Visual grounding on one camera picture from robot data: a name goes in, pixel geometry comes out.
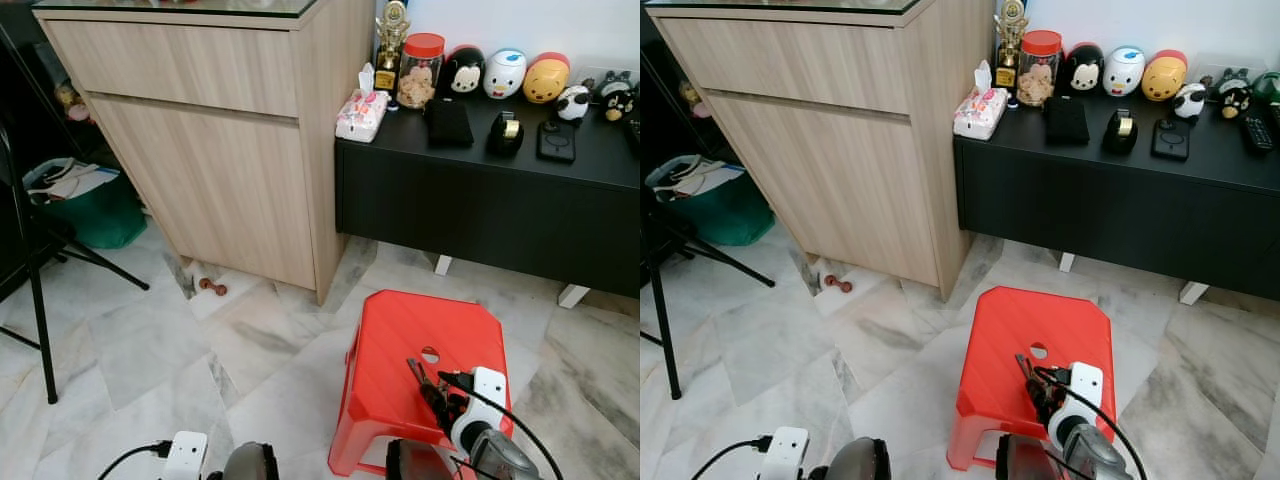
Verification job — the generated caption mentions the red plastic stool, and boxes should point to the red plastic stool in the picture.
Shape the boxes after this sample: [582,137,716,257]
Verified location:
[946,286,1117,472]
[328,290,515,478]

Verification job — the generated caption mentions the black low sideboard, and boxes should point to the black low sideboard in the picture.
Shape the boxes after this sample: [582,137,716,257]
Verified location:
[335,93,641,299]
[953,92,1280,302]

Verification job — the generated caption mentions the black tape dispenser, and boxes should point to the black tape dispenser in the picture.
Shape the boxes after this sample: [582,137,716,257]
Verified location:
[1102,108,1140,157]
[487,110,526,159]

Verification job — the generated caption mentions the black wallet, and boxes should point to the black wallet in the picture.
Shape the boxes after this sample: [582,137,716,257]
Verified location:
[425,98,476,150]
[1044,96,1092,148]

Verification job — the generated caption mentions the black square charger pad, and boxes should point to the black square charger pad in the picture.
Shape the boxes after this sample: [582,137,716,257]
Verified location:
[1150,118,1192,163]
[537,120,579,165]

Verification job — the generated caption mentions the pink white tissue pack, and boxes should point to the pink white tissue pack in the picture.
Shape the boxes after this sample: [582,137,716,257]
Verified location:
[953,60,1010,142]
[335,63,390,144]

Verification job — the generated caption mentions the light wood cabinet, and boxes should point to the light wood cabinet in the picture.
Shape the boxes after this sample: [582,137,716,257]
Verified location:
[645,0,997,302]
[33,0,376,305]

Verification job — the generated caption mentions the clear jar with red lid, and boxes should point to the clear jar with red lid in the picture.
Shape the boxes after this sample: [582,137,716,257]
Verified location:
[1016,30,1064,109]
[397,33,446,111]

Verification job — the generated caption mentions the black mouse plush toy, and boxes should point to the black mouse plush toy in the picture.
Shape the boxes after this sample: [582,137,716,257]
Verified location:
[440,45,487,99]
[1060,42,1107,97]

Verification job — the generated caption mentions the small black white plush toy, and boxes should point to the small black white plush toy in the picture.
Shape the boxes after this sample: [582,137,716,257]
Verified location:
[1173,83,1209,122]
[556,85,592,124]

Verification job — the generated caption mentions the white duck plush toy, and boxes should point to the white duck plush toy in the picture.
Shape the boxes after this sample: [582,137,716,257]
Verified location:
[484,48,529,101]
[1103,45,1148,99]

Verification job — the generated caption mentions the yellow bear plush toy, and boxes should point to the yellow bear plush toy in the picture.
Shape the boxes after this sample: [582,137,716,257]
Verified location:
[522,52,572,106]
[1141,49,1190,103]

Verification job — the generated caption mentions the green bag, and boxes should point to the green bag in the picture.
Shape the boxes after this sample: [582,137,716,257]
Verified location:
[645,155,777,248]
[22,157,149,251]

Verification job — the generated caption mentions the white papers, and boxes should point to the white papers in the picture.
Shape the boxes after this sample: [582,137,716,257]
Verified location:
[654,157,747,202]
[27,159,122,205]

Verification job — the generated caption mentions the black round plush toy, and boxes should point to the black round plush toy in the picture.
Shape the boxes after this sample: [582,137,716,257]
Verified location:
[1214,68,1257,120]
[596,70,638,124]

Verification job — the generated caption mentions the gold trophy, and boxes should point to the gold trophy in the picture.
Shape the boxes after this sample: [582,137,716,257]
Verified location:
[994,0,1030,92]
[375,0,411,94]

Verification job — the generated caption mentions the black metal chair frame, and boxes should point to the black metal chair frame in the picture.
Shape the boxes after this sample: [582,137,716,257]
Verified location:
[0,118,152,405]
[640,150,777,402]

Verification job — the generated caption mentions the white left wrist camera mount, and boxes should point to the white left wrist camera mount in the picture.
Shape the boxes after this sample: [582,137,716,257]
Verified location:
[757,427,810,480]
[161,431,209,480]

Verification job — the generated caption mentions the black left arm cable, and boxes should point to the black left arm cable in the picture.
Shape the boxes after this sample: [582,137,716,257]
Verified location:
[97,439,174,480]
[690,435,774,480]

